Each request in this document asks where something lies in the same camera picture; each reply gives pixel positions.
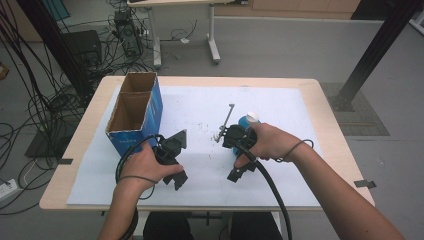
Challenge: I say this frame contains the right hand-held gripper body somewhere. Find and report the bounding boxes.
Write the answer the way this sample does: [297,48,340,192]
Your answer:
[227,123,259,184]

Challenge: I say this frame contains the person's left hand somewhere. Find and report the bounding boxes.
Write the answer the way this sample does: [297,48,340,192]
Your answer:
[119,141,185,194]

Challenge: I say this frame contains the thin black wrist strap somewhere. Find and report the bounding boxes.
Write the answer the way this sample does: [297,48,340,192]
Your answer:
[117,174,158,201]
[274,138,315,164]

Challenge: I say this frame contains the wooden base board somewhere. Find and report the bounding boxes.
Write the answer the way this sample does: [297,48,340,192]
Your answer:
[319,82,391,137]

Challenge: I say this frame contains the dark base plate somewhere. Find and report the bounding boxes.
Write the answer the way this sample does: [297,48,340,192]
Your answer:
[24,129,78,160]

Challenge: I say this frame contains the right gripper thick black cable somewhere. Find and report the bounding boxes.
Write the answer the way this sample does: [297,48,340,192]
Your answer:
[232,139,294,240]

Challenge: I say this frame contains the black metal stand post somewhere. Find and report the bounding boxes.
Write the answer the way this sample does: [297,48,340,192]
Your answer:
[329,0,424,113]

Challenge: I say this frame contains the thin black right wrist strap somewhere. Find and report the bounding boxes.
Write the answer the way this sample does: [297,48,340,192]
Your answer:
[274,138,315,164]

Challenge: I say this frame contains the blue bottle with white cap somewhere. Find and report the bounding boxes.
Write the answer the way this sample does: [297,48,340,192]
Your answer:
[232,111,261,158]

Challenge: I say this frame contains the thin black left wrist strap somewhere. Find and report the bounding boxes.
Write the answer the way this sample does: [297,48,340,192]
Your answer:
[117,174,158,201]

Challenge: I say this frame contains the white desk with metal legs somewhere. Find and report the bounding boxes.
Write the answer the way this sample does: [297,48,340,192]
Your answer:
[126,0,250,70]

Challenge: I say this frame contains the black metal frame post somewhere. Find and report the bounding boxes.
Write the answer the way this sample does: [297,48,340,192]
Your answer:
[15,0,93,99]

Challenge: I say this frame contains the scattered dark crumbs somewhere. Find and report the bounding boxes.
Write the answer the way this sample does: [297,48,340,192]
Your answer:
[196,121,231,159]

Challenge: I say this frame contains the tangle of black floor cables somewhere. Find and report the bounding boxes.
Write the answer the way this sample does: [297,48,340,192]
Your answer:
[0,0,201,216]

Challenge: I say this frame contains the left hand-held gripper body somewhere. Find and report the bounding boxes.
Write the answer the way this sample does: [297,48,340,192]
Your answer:
[151,134,189,192]

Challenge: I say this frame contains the black equipment box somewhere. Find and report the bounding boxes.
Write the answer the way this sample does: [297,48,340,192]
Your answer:
[62,29,103,68]

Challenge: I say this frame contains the person's legs in black trousers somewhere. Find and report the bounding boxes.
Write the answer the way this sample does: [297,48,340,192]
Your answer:
[142,211,285,240]

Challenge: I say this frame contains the white power strip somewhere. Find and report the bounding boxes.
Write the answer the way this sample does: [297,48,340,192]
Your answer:
[0,178,20,202]

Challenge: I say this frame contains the grey metal rod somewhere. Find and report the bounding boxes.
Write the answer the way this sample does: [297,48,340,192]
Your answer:
[214,103,236,144]

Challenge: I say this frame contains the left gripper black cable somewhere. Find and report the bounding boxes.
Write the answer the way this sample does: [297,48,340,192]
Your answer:
[114,133,166,240]

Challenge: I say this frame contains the person's right hand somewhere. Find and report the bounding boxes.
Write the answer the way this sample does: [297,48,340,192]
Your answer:
[234,122,303,169]

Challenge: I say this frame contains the blue cardboard box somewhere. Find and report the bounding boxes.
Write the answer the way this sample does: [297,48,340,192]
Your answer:
[105,71,165,158]

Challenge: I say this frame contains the black computer tower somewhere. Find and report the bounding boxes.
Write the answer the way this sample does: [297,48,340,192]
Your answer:
[113,9,144,58]

